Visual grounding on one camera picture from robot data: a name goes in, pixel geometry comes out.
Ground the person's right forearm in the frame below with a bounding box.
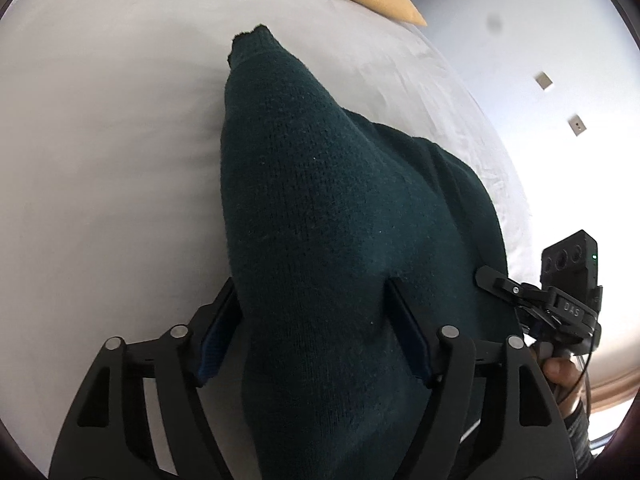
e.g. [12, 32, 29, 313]
[564, 401, 594, 476]

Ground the dark green knit sweater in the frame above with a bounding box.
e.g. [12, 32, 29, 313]
[221, 26, 520, 479]

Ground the wall socket plate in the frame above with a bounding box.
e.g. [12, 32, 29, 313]
[568, 115, 586, 136]

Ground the bed with white sheet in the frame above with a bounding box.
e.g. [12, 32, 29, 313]
[1, 0, 524, 470]

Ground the wall switch plate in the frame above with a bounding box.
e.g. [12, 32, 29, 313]
[535, 72, 552, 90]

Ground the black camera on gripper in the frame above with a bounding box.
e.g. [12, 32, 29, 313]
[540, 230, 599, 297]

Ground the person's right hand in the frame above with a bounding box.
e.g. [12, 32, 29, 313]
[529, 342, 584, 405]

